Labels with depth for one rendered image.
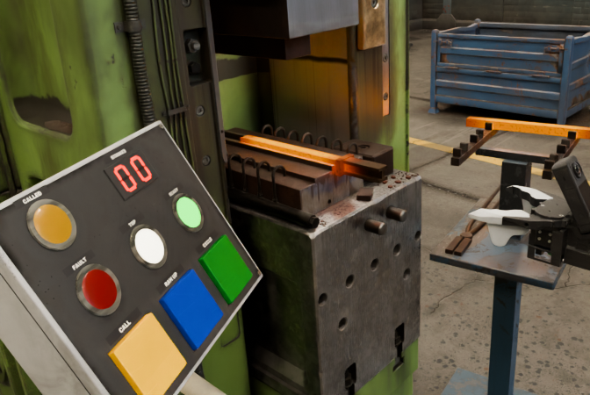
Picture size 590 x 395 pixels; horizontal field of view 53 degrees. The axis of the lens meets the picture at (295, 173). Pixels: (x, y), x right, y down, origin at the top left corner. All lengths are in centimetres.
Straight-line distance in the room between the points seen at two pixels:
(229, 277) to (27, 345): 28
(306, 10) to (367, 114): 48
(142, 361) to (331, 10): 73
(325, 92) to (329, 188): 37
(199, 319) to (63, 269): 19
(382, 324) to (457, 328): 106
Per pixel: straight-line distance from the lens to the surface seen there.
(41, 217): 66
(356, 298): 129
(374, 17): 146
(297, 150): 129
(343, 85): 147
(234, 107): 163
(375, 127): 154
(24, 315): 65
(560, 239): 99
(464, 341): 239
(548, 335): 249
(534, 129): 167
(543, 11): 956
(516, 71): 493
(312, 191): 117
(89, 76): 101
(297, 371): 139
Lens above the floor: 141
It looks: 21 degrees down
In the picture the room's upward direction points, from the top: 4 degrees counter-clockwise
